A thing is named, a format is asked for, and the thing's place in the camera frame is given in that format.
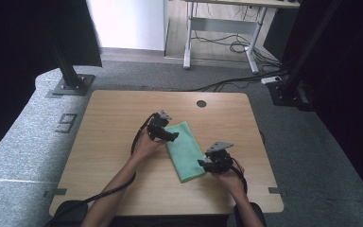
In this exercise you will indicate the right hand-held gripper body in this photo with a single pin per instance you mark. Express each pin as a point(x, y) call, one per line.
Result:
point(221, 159)

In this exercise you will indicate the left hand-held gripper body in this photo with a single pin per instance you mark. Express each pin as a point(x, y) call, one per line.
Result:
point(157, 124)

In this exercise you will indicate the green cloth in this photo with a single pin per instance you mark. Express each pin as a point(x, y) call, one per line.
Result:
point(186, 153)

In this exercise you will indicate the person's left hand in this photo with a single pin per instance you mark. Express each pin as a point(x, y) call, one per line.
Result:
point(145, 146)

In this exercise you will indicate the person's right hand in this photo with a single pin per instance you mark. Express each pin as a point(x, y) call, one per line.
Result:
point(231, 181)

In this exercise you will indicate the black round table grommet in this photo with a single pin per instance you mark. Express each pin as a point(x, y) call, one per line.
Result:
point(201, 103)

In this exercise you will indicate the grey tape strip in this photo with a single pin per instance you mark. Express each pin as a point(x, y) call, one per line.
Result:
point(55, 192)
point(275, 190)

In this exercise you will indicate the white power strip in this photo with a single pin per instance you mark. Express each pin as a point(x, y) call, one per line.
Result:
point(271, 80)

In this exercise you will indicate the black metal stand square base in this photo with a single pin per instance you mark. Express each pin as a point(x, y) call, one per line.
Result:
point(73, 82)

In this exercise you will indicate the black metal stand dark base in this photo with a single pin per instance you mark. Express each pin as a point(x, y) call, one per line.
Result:
point(288, 92)

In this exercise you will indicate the white panel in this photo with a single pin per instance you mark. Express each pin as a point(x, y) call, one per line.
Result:
point(126, 23)

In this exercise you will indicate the person's dark-clothed legs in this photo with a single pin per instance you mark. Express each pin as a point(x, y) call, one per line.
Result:
point(66, 214)

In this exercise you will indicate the black box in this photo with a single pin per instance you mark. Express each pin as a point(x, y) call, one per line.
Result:
point(279, 34)

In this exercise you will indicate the black curtain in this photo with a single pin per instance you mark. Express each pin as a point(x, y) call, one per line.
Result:
point(12, 63)
point(353, 94)

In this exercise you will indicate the white frame desk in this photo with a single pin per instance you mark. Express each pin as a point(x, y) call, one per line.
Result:
point(187, 38)

